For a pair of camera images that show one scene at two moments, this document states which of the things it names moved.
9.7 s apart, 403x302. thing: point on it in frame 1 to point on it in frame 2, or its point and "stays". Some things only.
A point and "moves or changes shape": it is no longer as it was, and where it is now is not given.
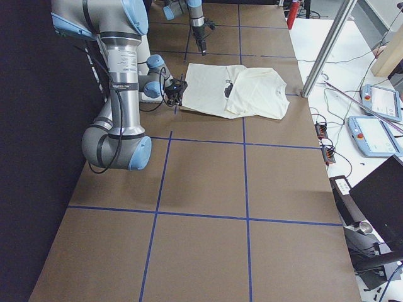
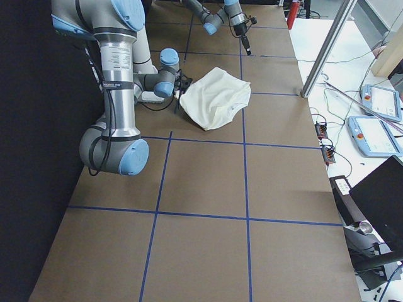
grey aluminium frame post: [340, 21] stays
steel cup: [366, 227] stays
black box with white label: [349, 211] stays
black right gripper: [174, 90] to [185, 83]
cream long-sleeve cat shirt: [234, 90] moves or changes shape
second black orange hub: [329, 155] stays
